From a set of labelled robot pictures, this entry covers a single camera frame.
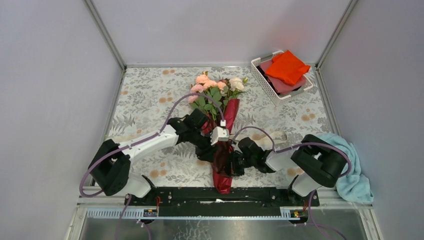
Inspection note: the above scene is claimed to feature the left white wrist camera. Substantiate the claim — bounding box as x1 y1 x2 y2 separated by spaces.
210 120 230 146

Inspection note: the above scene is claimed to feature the pink cloth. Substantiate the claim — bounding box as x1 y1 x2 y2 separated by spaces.
256 60 307 96

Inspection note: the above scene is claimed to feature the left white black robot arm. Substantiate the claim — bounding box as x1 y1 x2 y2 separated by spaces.
88 109 218 206

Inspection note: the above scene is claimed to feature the orange cloth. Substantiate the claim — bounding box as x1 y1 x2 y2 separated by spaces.
265 50 310 86

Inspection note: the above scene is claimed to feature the aluminium frame rail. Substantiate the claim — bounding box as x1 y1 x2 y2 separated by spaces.
77 187 373 222

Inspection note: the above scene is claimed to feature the light blue towel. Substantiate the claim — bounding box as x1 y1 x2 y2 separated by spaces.
318 133 374 204

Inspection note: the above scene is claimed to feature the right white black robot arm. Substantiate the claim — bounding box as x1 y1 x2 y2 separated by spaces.
224 134 351 206

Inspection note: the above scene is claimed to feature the cream ribbon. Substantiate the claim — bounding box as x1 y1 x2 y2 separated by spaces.
256 131 288 149

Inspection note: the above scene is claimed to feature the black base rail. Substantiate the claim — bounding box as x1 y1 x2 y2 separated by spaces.
124 186 320 217

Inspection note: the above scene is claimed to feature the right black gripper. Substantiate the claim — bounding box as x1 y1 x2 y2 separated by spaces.
220 151 256 179

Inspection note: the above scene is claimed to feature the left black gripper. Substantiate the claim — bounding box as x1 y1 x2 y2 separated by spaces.
188 129 219 165

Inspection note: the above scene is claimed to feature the floral tablecloth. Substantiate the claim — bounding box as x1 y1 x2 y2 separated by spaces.
108 67 332 187

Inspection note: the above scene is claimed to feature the white plastic basket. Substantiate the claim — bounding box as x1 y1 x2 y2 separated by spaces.
250 50 314 106

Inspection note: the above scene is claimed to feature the dark red wrapping paper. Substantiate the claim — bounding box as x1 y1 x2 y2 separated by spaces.
195 99 240 194

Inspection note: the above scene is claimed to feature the pink fake flower stem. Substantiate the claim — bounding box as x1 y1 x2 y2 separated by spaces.
188 71 230 122

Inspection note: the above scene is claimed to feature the white fake rose stem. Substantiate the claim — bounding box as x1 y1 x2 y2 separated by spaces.
228 77 249 99

